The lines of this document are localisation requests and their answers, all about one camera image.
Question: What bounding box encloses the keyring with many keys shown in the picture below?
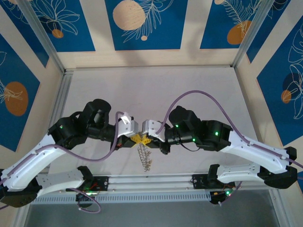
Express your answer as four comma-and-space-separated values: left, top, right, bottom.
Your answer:
136, 133, 153, 172

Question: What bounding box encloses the thin black gripper wire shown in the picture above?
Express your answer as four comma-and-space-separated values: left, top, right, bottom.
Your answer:
179, 142, 200, 153

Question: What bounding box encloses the long aluminium base rail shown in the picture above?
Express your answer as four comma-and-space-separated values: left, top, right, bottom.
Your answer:
37, 170, 279, 195

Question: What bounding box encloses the aluminium side rail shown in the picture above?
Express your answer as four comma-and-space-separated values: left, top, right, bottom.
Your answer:
37, 70, 73, 176

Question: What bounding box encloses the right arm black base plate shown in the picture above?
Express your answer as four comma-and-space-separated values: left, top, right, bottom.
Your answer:
192, 173, 211, 190

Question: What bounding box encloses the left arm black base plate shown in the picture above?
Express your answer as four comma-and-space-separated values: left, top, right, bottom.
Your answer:
91, 175, 110, 192

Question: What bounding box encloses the grey slotted cable duct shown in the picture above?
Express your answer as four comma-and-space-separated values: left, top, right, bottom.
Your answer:
33, 191, 213, 204

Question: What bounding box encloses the aluminium frame post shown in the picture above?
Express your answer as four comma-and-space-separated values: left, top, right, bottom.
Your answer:
17, 0, 66, 73
231, 0, 277, 69

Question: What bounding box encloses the short aluminium corner post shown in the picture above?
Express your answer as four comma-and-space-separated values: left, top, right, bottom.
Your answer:
13, 205, 31, 227
268, 189, 288, 227

